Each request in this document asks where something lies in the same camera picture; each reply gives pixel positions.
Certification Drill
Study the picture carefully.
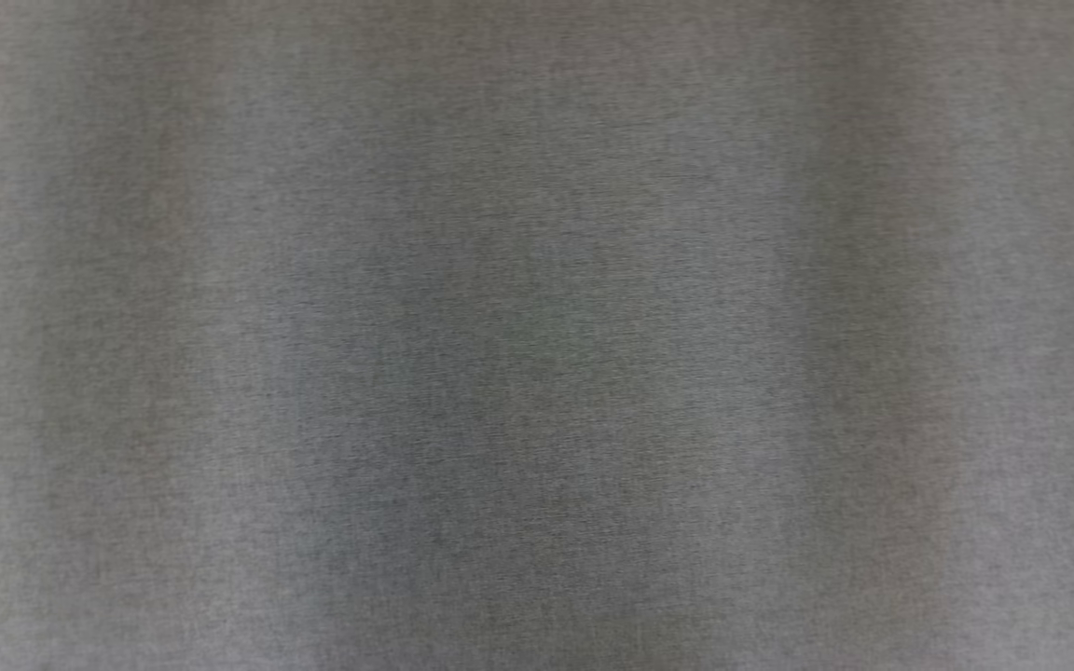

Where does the grey fabric sofa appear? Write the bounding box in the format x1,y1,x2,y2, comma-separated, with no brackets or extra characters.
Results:
0,0,1074,671

